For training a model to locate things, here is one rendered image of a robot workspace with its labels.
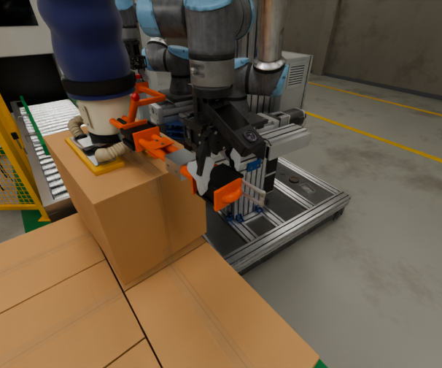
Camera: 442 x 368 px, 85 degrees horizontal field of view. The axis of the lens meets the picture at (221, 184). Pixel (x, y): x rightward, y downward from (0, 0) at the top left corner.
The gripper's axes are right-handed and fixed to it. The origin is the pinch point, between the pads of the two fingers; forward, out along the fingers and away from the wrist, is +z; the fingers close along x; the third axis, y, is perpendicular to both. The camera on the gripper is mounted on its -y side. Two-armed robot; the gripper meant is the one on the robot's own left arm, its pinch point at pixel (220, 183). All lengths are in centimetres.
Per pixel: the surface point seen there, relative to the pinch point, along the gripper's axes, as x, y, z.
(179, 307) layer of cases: 10, 12, 57
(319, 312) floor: -60, -19, 111
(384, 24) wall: -644, 185, -8
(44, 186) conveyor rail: 29, 121, 51
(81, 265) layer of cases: 30, 55, 57
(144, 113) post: -54, 149, 35
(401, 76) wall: -633, 115, 83
